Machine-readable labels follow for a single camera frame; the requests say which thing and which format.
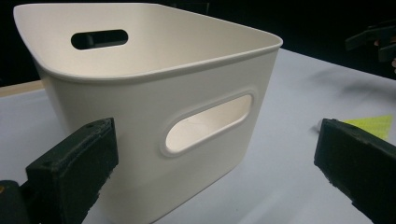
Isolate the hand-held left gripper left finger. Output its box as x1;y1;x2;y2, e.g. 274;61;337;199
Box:
25;117;120;224

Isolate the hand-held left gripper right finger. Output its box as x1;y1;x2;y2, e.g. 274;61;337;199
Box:
313;118;396;224

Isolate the white plastic storage bin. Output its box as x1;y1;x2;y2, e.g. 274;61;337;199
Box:
12;2;284;224

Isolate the white table board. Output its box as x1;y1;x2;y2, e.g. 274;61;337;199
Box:
0;48;396;224

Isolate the wooden table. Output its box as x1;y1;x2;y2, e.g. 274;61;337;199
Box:
0;79;45;98

